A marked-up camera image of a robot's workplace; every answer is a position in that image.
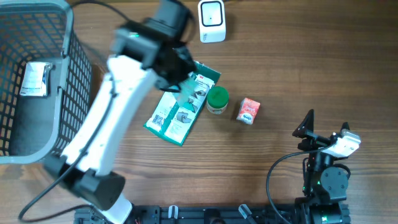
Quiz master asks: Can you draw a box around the green lid jar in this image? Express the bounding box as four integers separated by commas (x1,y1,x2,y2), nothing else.
206,86,229,114

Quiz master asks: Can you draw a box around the green 3M package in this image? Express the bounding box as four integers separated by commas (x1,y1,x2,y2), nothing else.
144,62,221,146

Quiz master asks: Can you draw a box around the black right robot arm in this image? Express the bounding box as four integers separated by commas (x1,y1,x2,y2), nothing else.
292,110,361,224

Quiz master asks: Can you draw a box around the red tissue pack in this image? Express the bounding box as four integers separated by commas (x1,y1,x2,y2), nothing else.
236,98,261,125

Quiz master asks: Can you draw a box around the white blue pouch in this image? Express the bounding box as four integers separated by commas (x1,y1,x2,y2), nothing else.
19,62,53,97

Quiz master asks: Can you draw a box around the grey plastic basket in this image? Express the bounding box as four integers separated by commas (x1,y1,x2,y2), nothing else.
1,1,93,164

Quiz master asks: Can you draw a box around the white barcode scanner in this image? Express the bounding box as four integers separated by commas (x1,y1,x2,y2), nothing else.
198,0,226,44

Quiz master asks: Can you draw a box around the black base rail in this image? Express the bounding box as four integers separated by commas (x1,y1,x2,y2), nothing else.
73,203,299,224

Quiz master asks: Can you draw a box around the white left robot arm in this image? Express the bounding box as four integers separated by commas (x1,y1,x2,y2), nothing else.
44,1,196,223

